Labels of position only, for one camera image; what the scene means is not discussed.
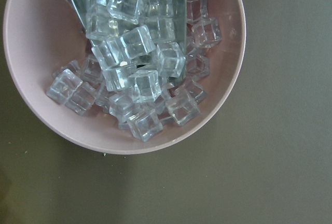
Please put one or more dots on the clear ice cube right front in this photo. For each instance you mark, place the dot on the clear ice cube right front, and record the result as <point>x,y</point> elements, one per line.
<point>182,107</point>

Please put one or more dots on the clear ice cube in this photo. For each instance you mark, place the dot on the clear ice cube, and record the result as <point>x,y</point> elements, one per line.
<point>145,85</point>
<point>182,107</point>
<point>64,86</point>
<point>145,124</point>
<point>206,33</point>

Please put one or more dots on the clear ice cube centre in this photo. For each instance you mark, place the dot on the clear ice cube centre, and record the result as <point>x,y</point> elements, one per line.
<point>145,85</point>

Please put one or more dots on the clear ice cube front bottom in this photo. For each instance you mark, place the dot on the clear ice cube front bottom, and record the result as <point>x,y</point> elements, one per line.
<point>145,124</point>

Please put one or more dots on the clear ice cube upper right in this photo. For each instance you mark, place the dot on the clear ice cube upper right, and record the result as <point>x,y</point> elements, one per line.
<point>206,33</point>

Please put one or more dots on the metal ice scoop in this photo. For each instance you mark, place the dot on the metal ice scoop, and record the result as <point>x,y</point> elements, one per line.
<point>179,20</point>

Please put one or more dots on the clear ice cube far left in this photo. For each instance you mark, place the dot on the clear ice cube far left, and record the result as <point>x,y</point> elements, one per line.
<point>64,86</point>

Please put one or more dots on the pink bowl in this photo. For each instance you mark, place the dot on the pink bowl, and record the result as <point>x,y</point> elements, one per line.
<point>40,35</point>

